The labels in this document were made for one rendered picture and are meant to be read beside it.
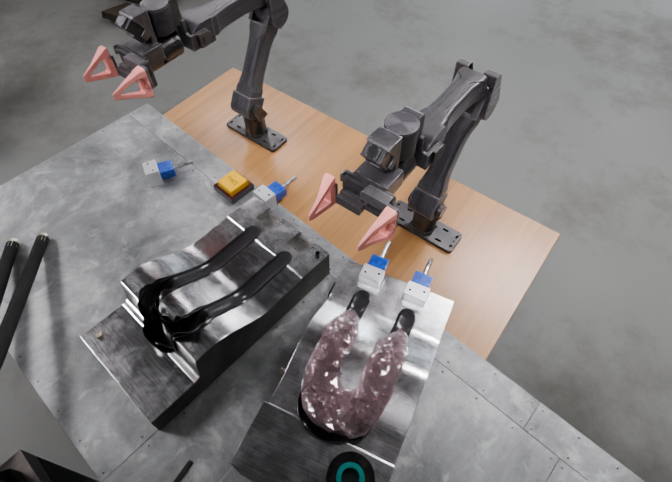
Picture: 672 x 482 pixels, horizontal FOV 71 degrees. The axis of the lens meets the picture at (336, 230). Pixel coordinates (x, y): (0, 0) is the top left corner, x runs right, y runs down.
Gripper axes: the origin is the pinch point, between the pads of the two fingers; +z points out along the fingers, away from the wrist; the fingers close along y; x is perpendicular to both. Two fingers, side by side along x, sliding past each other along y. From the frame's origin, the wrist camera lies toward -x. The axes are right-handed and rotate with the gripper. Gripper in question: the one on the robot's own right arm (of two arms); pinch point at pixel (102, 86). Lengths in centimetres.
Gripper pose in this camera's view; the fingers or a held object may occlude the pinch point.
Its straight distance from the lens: 111.5
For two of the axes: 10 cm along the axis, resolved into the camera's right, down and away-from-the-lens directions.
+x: 0.1, 5.8, 8.1
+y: 8.0, 4.9, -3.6
